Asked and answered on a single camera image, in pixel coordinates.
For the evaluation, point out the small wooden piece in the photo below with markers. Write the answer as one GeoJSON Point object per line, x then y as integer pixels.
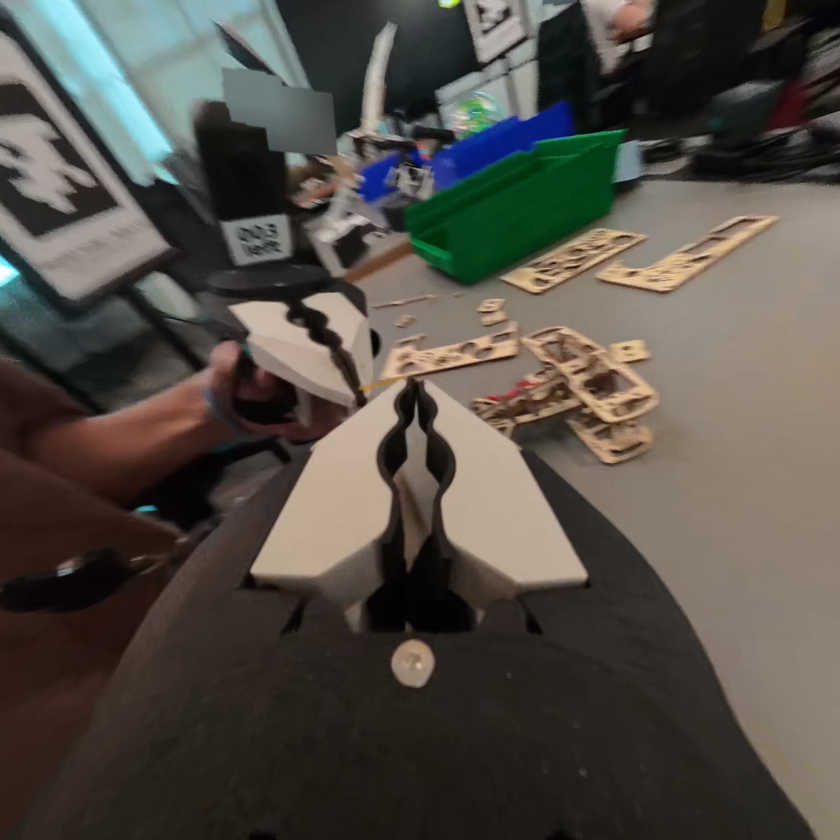
{"type": "Point", "coordinates": [493, 319]}
{"type": "Point", "coordinates": [491, 305]}

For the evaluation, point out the black monitor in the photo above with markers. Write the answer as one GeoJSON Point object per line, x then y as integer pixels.
{"type": "Point", "coordinates": [328, 52]}

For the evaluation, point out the tall curved wooden piece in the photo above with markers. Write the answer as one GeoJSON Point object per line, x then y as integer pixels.
{"type": "Point", "coordinates": [379, 72]}

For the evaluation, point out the square wooden piece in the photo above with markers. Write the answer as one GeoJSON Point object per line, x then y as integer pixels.
{"type": "Point", "coordinates": [640, 354]}

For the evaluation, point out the wooden model airplane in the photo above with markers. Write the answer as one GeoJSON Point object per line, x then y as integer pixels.
{"type": "Point", "coordinates": [646, 394]}

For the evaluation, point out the thin wooden toothpick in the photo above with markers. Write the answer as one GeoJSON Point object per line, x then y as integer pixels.
{"type": "Point", "coordinates": [384, 382]}

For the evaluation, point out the large blue plastic bin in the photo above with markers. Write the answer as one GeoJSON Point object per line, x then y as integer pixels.
{"type": "Point", "coordinates": [499, 148]}

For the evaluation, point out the grey desk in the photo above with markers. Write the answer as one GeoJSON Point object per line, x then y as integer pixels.
{"type": "Point", "coordinates": [722, 525]}

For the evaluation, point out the green plastic bin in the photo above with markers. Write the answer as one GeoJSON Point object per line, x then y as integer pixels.
{"type": "Point", "coordinates": [512, 210]}

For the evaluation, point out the black framed marker sign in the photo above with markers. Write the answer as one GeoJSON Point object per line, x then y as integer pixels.
{"type": "Point", "coordinates": [65, 197]}

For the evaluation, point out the wooden sheet with round holes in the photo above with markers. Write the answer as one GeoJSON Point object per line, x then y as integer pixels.
{"type": "Point", "coordinates": [505, 346]}

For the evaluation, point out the clear ball maze toy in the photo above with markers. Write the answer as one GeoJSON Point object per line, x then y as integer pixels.
{"type": "Point", "coordinates": [479, 113]}

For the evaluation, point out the small marker sign on stand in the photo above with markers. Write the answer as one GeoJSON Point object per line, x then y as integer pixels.
{"type": "Point", "coordinates": [495, 29]}

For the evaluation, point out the brown shirt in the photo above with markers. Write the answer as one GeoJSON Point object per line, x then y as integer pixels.
{"type": "Point", "coordinates": [39, 656]}

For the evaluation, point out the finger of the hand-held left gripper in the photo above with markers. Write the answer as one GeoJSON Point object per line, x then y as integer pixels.
{"type": "Point", "coordinates": [289, 348]}
{"type": "Point", "coordinates": [351, 328]}

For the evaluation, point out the notched wooden punch-out sheet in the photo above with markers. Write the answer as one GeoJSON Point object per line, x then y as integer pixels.
{"type": "Point", "coordinates": [656, 275]}

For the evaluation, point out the thin hooked wooden strip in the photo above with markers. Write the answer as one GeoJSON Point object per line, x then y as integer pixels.
{"type": "Point", "coordinates": [403, 302]}

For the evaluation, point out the person's left forearm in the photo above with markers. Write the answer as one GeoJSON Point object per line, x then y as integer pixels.
{"type": "Point", "coordinates": [118, 439]}

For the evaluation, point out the person's left hand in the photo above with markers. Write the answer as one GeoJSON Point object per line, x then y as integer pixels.
{"type": "Point", "coordinates": [220, 387]}

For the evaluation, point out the white hobby robot arm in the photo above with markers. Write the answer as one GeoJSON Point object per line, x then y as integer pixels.
{"type": "Point", "coordinates": [348, 243]}

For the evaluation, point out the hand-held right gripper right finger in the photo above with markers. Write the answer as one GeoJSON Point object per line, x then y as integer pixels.
{"type": "Point", "coordinates": [512, 518]}

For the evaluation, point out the small blue plastic bin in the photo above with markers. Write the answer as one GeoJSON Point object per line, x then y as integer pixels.
{"type": "Point", "coordinates": [377, 180]}

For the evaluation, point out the long wooden punch-out sheet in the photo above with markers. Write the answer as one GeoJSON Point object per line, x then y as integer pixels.
{"type": "Point", "coordinates": [525, 279]}

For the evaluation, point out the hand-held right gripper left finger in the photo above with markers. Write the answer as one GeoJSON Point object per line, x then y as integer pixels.
{"type": "Point", "coordinates": [321, 518]}

